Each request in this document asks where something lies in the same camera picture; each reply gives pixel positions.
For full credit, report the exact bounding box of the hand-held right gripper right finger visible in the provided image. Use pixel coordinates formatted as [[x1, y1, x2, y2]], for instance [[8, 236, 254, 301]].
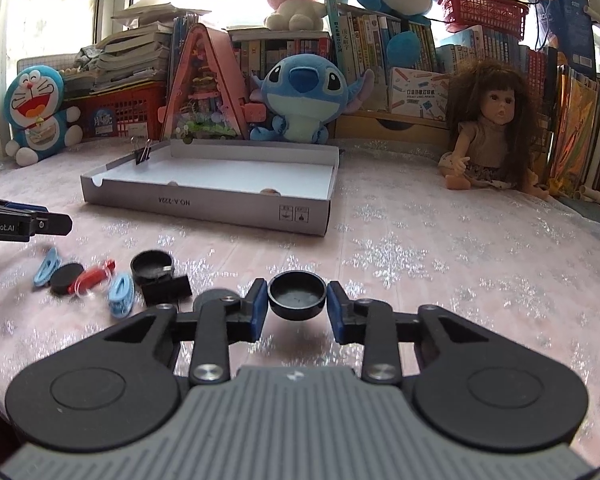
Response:
[[326, 280, 491, 385]]

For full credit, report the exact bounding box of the blue alien plush toy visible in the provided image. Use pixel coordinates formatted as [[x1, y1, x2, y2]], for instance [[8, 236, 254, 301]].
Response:
[[249, 55, 376, 144]]

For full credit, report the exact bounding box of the black open round cap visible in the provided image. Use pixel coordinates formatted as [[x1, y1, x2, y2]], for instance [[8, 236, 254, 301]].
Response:
[[131, 250, 175, 286]]

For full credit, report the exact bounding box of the light blue hair clip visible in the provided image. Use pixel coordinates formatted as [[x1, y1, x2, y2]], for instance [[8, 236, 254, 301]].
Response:
[[108, 272, 134, 320], [32, 246, 64, 289]]

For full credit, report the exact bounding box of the dark blue cardboard box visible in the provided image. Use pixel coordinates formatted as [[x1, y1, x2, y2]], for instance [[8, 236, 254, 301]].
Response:
[[535, 0, 599, 82]]

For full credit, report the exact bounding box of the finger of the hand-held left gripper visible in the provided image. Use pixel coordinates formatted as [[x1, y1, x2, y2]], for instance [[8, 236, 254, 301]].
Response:
[[30, 212, 74, 236], [0, 195, 49, 214]]

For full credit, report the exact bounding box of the row of upright books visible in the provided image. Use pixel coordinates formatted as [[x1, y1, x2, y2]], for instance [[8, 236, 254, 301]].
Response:
[[227, 2, 561, 113]]

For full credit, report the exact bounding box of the blue cat plush toy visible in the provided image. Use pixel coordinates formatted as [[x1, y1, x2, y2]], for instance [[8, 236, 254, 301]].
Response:
[[4, 65, 85, 167]]

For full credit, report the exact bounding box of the red plastic mesh basket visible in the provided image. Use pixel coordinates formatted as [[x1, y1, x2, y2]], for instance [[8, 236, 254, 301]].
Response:
[[437, 0, 531, 40]]

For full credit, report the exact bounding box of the black flat disc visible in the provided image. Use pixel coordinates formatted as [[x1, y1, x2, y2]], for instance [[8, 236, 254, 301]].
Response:
[[49, 262, 83, 296]]

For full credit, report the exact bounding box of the stack of worn books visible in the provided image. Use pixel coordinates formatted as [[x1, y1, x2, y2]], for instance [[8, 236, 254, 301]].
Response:
[[76, 2, 212, 94]]

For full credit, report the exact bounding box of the shallow white cardboard box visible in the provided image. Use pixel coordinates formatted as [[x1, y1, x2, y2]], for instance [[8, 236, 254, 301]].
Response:
[[80, 139, 341, 237]]

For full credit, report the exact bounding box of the red basket with label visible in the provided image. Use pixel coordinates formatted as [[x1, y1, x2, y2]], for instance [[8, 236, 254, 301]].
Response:
[[62, 82, 169, 141]]

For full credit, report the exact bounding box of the brown-haired doll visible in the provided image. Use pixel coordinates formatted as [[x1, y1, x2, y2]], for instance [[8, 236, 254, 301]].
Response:
[[438, 58, 551, 202]]

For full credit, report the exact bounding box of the white printer box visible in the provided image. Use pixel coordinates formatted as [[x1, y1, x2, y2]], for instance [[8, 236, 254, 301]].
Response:
[[387, 66, 454, 116]]

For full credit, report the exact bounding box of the small black binder clip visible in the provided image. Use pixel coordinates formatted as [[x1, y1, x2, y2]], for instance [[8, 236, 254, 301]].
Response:
[[130, 137, 154, 167]]

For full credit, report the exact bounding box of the black round lens cap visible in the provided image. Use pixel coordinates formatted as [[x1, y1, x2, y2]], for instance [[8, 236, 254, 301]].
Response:
[[268, 271, 327, 321]]

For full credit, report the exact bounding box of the wooden drawer shelf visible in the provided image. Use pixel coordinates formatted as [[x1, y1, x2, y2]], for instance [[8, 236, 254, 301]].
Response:
[[330, 107, 454, 146]]

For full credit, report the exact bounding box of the pink triangular miniature house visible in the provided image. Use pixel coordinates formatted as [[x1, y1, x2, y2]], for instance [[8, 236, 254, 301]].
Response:
[[159, 23, 251, 144]]

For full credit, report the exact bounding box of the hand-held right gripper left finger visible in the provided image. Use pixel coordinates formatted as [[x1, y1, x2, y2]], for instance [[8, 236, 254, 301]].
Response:
[[97, 278, 270, 386]]

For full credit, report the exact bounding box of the pink snowflake tablecloth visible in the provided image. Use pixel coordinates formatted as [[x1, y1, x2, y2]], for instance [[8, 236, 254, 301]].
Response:
[[0, 137, 600, 461]]

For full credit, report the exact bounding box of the red plastic clip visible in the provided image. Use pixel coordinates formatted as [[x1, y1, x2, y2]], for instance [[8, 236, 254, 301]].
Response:
[[67, 259, 117, 296]]

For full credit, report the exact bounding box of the row of thin colourful books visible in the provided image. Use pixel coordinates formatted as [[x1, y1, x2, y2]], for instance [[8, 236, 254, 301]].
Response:
[[544, 50, 600, 197]]

